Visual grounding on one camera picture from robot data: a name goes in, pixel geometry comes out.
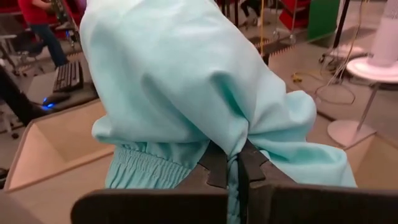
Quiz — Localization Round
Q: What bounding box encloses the yellow floor cable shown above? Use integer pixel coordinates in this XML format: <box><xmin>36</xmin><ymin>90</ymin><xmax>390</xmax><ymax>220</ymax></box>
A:
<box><xmin>290</xmin><ymin>72</ymin><xmax>315</xmax><ymax>84</ymax></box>

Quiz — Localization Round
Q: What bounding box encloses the open cardboard box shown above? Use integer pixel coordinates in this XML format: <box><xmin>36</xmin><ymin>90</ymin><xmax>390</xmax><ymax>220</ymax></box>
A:
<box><xmin>3</xmin><ymin>98</ymin><xmax>116</xmax><ymax>193</ymax></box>

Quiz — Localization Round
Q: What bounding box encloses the white tower fan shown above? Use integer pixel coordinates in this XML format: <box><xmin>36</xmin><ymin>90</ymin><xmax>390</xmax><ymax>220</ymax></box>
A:
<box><xmin>368</xmin><ymin>0</ymin><xmax>398</xmax><ymax>68</ymax></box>

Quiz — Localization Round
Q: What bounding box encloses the green panel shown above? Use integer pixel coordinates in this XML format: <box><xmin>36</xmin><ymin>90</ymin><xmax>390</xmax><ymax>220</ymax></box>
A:
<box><xmin>307</xmin><ymin>0</ymin><xmax>341</xmax><ymax>41</ymax></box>

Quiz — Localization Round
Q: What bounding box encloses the black computer mouse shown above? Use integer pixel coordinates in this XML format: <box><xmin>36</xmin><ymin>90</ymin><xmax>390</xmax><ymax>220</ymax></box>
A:
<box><xmin>42</xmin><ymin>91</ymin><xmax>71</xmax><ymax>110</ymax></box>

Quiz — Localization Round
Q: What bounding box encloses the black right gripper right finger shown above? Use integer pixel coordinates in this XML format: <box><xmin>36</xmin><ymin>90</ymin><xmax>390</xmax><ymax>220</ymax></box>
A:
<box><xmin>238</xmin><ymin>139</ymin><xmax>398</xmax><ymax>224</ymax></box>

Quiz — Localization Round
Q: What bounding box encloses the red cart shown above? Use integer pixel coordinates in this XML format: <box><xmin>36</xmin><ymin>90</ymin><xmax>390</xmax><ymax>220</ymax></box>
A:
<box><xmin>278</xmin><ymin>0</ymin><xmax>312</xmax><ymax>31</ymax></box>

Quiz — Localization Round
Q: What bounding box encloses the black computer keyboard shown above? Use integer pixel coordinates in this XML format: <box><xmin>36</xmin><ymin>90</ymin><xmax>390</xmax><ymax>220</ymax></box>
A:
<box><xmin>52</xmin><ymin>60</ymin><xmax>84</xmax><ymax>93</ymax></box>

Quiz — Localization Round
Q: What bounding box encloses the light teal garment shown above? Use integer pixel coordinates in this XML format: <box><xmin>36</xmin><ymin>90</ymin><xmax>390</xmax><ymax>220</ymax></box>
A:
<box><xmin>79</xmin><ymin>0</ymin><xmax>358</xmax><ymax>224</ymax></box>

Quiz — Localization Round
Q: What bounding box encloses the black stand pole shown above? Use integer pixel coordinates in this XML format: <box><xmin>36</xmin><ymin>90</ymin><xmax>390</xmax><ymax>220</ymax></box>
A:
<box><xmin>332</xmin><ymin>0</ymin><xmax>351</xmax><ymax>49</ymax></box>

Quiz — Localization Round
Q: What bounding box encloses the person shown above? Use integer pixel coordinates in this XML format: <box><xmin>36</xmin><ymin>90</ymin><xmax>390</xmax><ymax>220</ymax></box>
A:
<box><xmin>17</xmin><ymin>0</ymin><xmax>69</xmax><ymax>68</ymax></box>
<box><xmin>239</xmin><ymin>0</ymin><xmax>264</xmax><ymax>27</ymax></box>

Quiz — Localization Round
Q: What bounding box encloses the white round pedestal table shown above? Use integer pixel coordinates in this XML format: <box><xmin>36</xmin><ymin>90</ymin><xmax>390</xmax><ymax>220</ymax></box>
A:
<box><xmin>326</xmin><ymin>55</ymin><xmax>398</xmax><ymax>149</ymax></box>

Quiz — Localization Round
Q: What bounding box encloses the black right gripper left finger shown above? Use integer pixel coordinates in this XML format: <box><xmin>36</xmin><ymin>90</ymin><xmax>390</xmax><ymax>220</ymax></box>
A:
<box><xmin>70</xmin><ymin>140</ymin><xmax>229</xmax><ymax>224</ymax></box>

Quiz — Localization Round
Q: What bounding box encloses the black acoustic foam panel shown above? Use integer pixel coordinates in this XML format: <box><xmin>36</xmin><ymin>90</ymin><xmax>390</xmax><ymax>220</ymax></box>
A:
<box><xmin>248</xmin><ymin>36</ymin><xmax>295</xmax><ymax>57</ymax></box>

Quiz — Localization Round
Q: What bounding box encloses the white floor cable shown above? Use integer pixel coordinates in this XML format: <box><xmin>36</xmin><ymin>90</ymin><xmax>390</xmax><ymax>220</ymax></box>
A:
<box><xmin>313</xmin><ymin>40</ymin><xmax>371</xmax><ymax>106</ymax></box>

